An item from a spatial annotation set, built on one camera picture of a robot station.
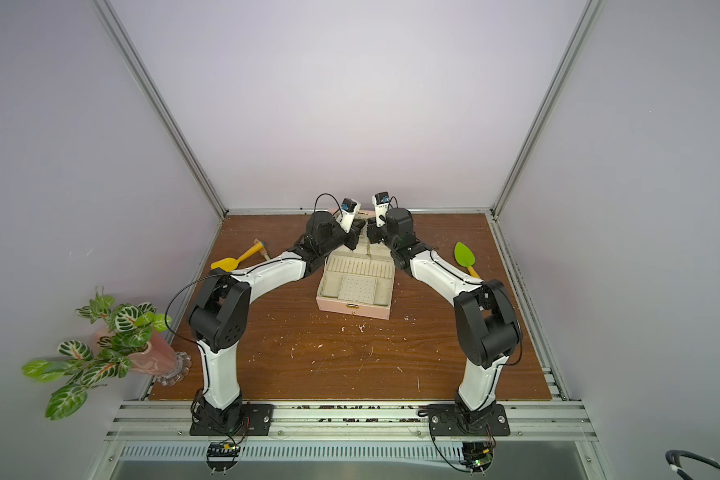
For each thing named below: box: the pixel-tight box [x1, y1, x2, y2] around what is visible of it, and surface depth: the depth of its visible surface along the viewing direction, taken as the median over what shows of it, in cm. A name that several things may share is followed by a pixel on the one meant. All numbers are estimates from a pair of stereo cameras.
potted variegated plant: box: [22, 289, 192, 420], surface depth 61 cm
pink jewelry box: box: [316, 237, 396, 320], surface depth 94 cm
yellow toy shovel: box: [211, 241, 264, 272], surface depth 106 cm
